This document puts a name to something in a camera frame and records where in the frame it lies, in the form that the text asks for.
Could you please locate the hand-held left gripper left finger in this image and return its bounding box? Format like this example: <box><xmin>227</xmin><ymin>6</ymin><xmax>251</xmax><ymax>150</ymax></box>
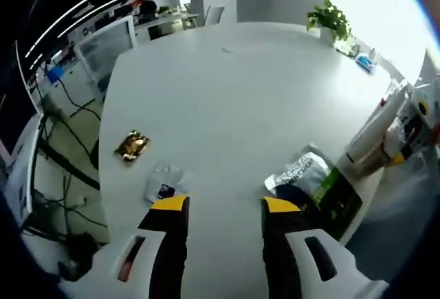
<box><xmin>61</xmin><ymin>195</ymin><xmax>190</xmax><ymax>299</ymax></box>

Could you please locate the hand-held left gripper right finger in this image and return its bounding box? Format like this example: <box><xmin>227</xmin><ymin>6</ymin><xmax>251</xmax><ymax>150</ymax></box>
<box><xmin>260</xmin><ymin>196</ymin><xmax>391</xmax><ymax>299</ymax></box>

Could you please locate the slim white skincare bottle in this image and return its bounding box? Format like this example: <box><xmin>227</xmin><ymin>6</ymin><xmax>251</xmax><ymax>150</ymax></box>
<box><xmin>384</xmin><ymin>122</ymin><xmax>404</xmax><ymax>157</ymax></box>

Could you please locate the red collared skincare pump bottle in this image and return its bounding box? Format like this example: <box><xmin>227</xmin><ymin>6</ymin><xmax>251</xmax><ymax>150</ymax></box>
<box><xmin>377</xmin><ymin>84</ymin><xmax>412</xmax><ymax>118</ymax></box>

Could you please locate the white skincare tube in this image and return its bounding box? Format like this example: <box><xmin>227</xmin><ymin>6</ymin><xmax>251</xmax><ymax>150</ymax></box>
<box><xmin>343</xmin><ymin>80</ymin><xmax>410</xmax><ymax>168</ymax></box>

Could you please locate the small clear skincare sachet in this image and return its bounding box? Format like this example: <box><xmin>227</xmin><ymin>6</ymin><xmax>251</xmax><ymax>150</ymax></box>
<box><xmin>144</xmin><ymin>163</ymin><xmax>189</xmax><ymax>204</ymax></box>

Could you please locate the green black skincare pack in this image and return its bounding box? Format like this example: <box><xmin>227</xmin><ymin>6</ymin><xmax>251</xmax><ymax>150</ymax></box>
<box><xmin>309</xmin><ymin>166</ymin><xmax>364</xmax><ymax>242</ymax></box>

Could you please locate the silver black skincare sachet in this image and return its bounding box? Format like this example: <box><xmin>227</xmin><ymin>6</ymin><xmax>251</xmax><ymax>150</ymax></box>
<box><xmin>263</xmin><ymin>143</ymin><xmax>335</xmax><ymax>207</ymax></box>

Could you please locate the gold foil skincare sachet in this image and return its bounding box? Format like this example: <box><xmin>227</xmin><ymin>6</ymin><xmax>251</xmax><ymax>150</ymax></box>
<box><xmin>113</xmin><ymin>129</ymin><xmax>151</xmax><ymax>168</ymax></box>

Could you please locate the blue tissue pack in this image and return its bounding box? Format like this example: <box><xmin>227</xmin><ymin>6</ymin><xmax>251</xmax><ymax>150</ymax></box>
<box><xmin>355</xmin><ymin>53</ymin><xmax>375</xmax><ymax>73</ymax></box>

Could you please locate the potted green plant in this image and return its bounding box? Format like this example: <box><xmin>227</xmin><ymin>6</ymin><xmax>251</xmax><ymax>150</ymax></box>
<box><xmin>307</xmin><ymin>0</ymin><xmax>352</xmax><ymax>47</ymax></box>

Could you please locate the blue box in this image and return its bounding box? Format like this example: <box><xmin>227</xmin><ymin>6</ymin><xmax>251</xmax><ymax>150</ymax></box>
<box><xmin>47</xmin><ymin>66</ymin><xmax>67</xmax><ymax>85</ymax></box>

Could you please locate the white framed glass partition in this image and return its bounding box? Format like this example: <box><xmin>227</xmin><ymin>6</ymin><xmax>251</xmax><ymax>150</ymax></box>
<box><xmin>75</xmin><ymin>15</ymin><xmax>138</xmax><ymax>83</ymax></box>

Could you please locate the white office desk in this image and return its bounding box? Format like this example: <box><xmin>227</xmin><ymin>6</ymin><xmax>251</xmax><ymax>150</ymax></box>
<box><xmin>133</xmin><ymin>12</ymin><xmax>200</xmax><ymax>38</ymax></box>

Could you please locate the white chair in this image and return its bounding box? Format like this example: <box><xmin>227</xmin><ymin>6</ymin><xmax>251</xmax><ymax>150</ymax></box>
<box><xmin>205</xmin><ymin>5</ymin><xmax>225</xmax><ymax>25</ymax></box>

